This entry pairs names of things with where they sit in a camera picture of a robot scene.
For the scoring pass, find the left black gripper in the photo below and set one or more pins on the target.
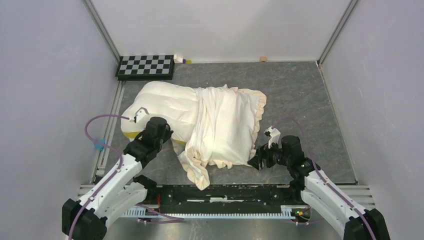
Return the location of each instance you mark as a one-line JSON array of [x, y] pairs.
[[167, 134]]

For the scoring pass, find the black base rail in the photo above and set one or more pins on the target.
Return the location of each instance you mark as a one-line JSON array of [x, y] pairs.
[[222, 199]]

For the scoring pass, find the small white block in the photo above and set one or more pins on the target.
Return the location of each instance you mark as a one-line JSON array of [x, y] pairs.
[[178, 59]]

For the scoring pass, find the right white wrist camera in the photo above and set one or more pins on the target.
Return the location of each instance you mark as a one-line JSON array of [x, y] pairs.
[[273, 135]]

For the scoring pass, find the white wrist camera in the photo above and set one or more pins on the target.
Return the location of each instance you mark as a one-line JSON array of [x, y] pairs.
[[141, 113], [273, 135]]

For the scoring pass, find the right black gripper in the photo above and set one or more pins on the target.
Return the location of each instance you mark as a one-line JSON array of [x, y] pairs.
[[256, 161]]

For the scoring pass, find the small wooden block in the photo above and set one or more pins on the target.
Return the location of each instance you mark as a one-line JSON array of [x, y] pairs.
[[263, 59]]

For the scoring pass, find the blue small object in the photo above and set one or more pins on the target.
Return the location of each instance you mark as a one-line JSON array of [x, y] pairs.
[[99, 144]]

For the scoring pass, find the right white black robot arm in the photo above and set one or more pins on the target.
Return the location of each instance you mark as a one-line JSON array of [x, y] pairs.
[[310, 184]]

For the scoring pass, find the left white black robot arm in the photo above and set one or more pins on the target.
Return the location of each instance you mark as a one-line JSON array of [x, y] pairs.
[[89, 217]]

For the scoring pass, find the white toothed cable tray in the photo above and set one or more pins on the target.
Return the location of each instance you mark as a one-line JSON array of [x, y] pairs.
[[286, 213]]

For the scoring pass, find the black white checkerboard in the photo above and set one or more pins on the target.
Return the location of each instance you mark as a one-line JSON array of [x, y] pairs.
[[145, 68]]

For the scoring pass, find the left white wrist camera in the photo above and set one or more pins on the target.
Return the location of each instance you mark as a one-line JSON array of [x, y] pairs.
[[141, 113]]

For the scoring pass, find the grey cream ruffled pillowcase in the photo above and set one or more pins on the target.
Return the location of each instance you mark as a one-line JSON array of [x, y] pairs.
[[225, 131]]

